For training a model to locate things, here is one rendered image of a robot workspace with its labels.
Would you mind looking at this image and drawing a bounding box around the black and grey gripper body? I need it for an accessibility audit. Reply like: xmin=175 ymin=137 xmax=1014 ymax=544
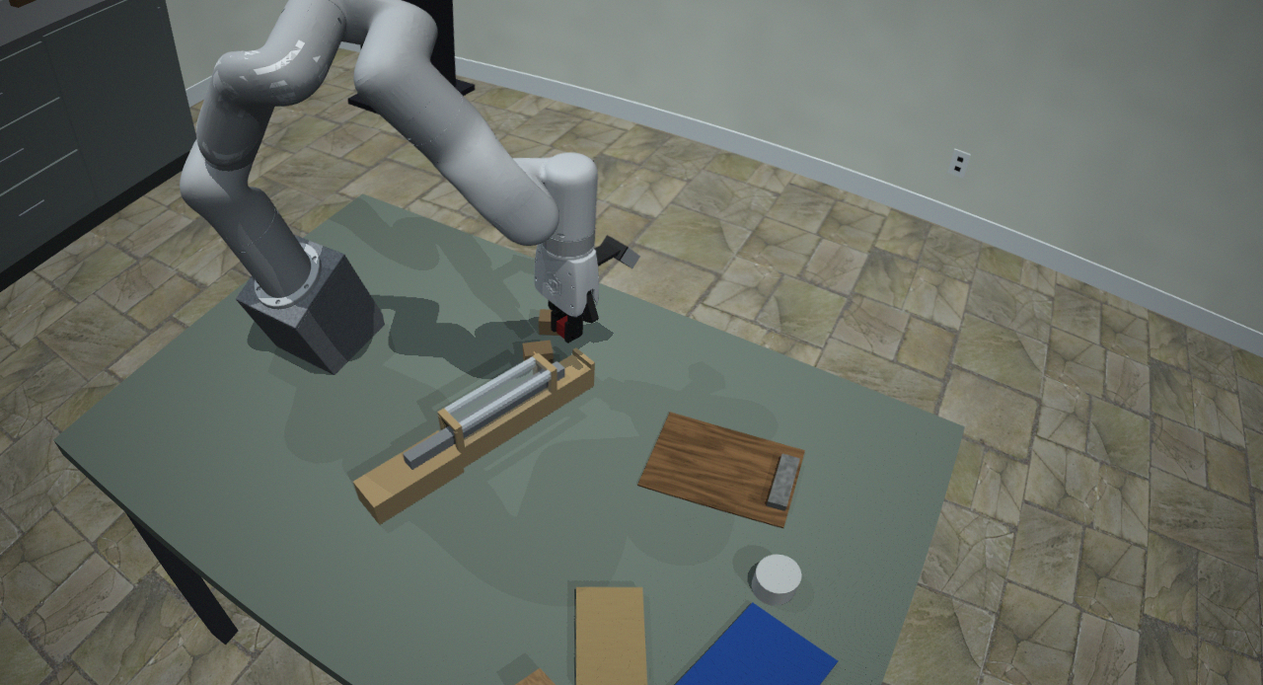
xmin=534 ymin=243 xmax=599 ymax=318

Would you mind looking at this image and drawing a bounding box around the grey cylinder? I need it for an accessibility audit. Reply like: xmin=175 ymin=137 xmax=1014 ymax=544
xmin=751 ymin=555 xmax=801 ymax=605

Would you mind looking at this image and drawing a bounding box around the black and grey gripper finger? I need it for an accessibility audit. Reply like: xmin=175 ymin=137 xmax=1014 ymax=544
xmin=565 ymin=289 xmax=599 ymax=343
xmin=549 ymin=302 xmax=567 ymax=332

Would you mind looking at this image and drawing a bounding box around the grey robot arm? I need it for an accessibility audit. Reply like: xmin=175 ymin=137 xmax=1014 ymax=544
xmin=181 ymin=0 xmax=597 ymax=308

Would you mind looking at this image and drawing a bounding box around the blue flat slab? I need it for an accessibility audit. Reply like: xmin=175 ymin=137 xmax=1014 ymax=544
xmin=674 ymin=602 xmax=837 ymax=685

